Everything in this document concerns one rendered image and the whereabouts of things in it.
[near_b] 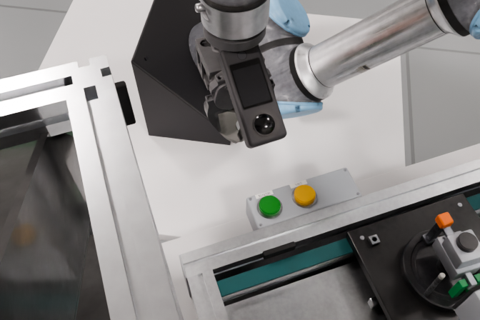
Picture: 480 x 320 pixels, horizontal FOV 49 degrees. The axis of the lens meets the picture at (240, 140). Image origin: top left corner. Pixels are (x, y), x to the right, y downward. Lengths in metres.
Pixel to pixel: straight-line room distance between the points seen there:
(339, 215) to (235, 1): 0.57
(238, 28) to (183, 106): 0.55
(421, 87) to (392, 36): 1.66
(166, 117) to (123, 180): 0.94
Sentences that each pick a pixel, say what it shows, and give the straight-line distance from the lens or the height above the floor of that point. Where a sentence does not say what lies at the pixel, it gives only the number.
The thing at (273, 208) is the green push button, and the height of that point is 0.97.
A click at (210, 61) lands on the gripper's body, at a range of 0.64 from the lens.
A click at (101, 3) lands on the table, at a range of 1.55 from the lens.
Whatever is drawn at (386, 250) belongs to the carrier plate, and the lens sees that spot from 0.96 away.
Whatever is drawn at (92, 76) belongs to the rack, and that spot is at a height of 1.66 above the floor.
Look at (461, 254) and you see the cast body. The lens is 0.87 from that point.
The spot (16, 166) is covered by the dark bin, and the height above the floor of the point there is 1.54.
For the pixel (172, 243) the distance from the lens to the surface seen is 1.06.
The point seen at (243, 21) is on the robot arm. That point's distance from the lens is 0.55.
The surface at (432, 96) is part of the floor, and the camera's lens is 2.54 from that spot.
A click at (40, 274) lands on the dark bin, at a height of 1.64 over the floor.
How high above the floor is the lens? 1.82
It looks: 55 degrees down
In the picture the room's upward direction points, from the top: straight up
